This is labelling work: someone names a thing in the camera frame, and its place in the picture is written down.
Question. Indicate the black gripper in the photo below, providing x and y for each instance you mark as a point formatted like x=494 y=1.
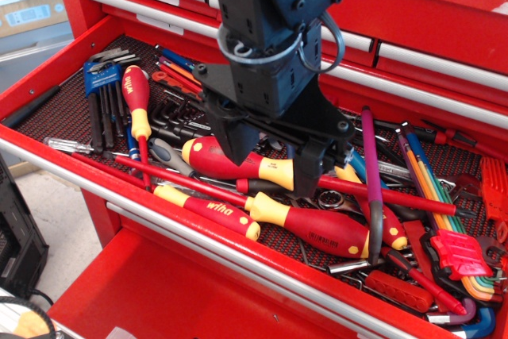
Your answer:
x=270 y=85

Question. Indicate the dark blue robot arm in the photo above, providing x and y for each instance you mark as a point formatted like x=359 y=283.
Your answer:
x=266 y=16

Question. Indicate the violet Allen key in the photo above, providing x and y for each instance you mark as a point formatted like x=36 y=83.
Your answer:
x=373 y=184

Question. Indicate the black Allen key set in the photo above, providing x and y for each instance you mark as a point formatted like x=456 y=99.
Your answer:
x=177 y=122

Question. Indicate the rainbow Allen key set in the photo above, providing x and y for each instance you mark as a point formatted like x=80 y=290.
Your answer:
x=482 y=288

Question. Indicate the blue Allen key holder set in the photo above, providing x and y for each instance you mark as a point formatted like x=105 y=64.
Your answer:
x=102 y=74

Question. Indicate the red Allen key holder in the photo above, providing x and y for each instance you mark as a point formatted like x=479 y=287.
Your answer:
x=459 y=253

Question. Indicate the purple Allen key corner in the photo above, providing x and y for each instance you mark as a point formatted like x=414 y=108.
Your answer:
x=451 y=318

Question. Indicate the blue Allen key corner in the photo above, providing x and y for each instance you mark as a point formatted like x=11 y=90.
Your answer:
x=484 y=326

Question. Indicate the black red shaft screwdriver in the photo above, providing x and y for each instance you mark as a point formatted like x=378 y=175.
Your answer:
x=251 y=186

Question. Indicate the long red yellow Wiha screwdriver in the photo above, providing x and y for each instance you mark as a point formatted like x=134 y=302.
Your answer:
x=220 y=212

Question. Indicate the big red yellow front screwdriver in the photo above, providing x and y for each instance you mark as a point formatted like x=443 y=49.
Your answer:
x=331 y=232

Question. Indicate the orange utility knife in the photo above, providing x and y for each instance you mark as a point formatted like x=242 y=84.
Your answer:
x=183 y=85

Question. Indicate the red yellow screwdriver right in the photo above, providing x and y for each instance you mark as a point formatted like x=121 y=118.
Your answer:
x=393 y=233

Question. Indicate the blue pen tool back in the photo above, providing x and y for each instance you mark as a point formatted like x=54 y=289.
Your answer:
x=175 y=58

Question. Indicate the small red yellow Wiha screwdriver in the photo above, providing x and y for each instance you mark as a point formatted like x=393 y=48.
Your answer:
x=136 y=91

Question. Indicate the red probe screwdriver back right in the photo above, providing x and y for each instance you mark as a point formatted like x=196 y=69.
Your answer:
x=460 y=139

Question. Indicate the red tool chest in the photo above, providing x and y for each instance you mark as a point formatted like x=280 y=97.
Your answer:
x=165 y=272

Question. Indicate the red bit holder strip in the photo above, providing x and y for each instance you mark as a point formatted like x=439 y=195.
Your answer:
x=400 y=291

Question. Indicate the slim red screwdriver front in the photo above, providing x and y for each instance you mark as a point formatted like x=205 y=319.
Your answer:
x=436 y=291

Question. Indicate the black box on floor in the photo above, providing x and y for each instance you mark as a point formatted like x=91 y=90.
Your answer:
x=24 y=252

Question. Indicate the silver ring spanner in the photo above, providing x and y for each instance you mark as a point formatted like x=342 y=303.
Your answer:
x=322 y=200

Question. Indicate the grey black handle screwdriver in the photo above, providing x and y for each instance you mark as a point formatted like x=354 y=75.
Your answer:
x=165 y=154

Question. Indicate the clear handle screwdriver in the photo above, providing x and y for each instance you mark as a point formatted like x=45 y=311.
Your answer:
x=74 y=146

